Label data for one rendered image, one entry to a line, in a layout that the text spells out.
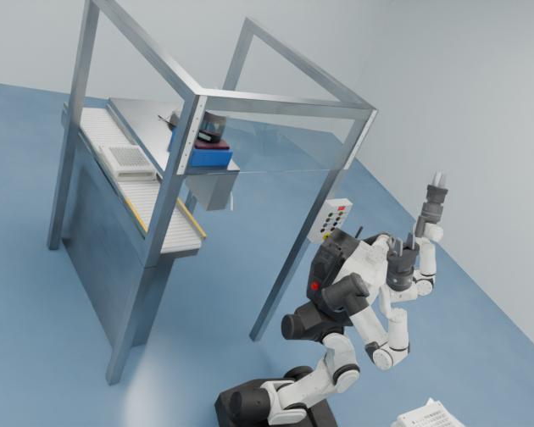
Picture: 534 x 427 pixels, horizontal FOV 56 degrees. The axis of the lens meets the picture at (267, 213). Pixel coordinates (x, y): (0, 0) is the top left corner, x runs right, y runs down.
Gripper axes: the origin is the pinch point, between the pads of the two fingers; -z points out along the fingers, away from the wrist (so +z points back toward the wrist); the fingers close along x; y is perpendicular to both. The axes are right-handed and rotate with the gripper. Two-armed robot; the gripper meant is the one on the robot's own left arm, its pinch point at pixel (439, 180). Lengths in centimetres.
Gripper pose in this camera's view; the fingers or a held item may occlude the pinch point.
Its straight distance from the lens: 233.3
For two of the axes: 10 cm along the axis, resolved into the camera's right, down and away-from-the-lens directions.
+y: -9.7, -1.5, -1.7
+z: -1.8, 9.7, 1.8
